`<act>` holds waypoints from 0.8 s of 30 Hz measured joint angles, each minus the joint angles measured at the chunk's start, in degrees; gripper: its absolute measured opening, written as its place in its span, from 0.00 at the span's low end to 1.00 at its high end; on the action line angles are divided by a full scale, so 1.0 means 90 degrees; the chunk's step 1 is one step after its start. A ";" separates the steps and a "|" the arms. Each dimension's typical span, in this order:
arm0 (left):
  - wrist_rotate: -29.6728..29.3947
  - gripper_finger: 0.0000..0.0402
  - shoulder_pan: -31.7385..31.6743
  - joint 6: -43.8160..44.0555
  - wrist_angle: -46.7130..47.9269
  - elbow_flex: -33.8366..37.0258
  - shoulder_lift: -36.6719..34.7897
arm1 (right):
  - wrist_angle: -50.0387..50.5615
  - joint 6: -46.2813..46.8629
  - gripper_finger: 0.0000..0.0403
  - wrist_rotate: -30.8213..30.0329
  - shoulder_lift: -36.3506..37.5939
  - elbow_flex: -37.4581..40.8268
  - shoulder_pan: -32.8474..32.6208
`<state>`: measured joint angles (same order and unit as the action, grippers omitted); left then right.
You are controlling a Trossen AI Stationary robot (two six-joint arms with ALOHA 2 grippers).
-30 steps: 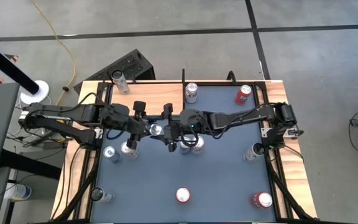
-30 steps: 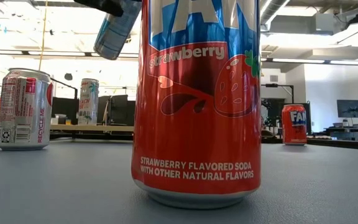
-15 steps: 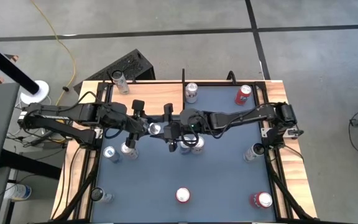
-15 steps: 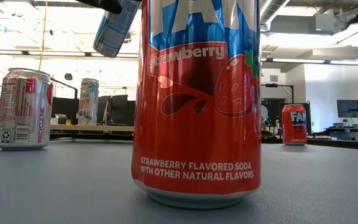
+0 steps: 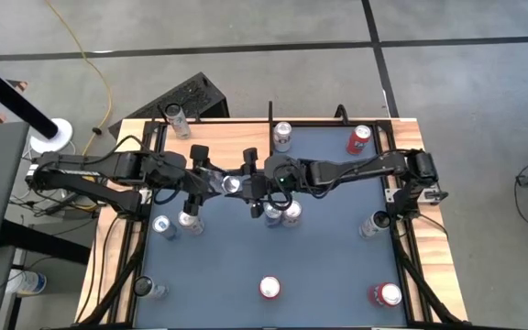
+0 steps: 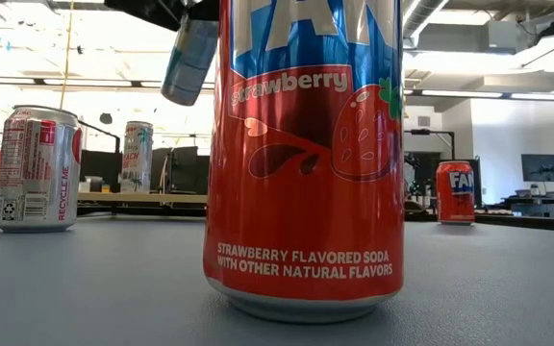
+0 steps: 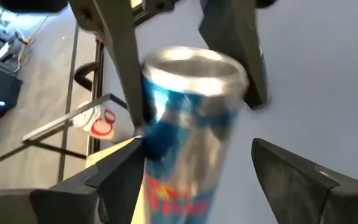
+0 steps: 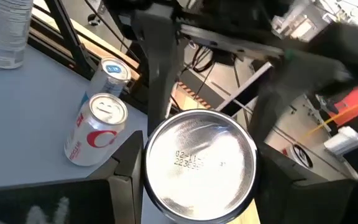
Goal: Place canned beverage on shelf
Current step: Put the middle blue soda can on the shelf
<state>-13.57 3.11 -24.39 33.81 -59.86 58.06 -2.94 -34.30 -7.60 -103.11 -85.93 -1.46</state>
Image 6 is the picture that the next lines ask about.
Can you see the silver ceiling duct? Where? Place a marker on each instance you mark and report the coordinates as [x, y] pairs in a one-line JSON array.
[[421, 17]]

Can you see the black round ceiling fixture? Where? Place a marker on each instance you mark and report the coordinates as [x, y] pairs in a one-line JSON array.
[[106, 118]]

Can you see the silver Diet Coke can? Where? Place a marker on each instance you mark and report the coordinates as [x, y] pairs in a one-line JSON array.
[[36, 168]]

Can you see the thin black stand frame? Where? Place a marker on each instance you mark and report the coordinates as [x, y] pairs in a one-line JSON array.
[[431, 131]]

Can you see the red Fanta strawberry can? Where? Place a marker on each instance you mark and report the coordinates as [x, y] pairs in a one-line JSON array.
[[455, 192], [306, 192]]

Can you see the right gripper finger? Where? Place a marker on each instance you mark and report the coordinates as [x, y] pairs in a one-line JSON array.
[[207, 9], [142, 9]]

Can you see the black wall monitor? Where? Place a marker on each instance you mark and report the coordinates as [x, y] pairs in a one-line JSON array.
[[543, 167]]

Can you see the tall white Celsius can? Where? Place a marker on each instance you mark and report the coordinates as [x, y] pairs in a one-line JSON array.
[[136, 156]]

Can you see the cluttered office desk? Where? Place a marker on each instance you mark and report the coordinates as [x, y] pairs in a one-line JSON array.
[[541, 199]]

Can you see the long ceiling light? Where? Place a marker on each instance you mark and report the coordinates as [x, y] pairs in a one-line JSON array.
[[462, 93], [541, 96]]

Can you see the blue grey table mat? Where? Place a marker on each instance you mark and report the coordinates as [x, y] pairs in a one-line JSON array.
[[89, 288]]

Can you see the blue silver Red Bull can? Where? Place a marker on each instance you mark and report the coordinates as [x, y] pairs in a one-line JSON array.
[[190, 57]]

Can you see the black metal table frame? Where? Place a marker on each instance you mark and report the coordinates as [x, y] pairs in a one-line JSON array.
[[522, 222]]

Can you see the wooden shelf with black frame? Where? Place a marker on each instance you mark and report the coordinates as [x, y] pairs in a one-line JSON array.
[[142, 198]]

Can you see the grey ceiling unit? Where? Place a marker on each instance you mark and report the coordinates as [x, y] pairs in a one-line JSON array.
[[503, 36]]

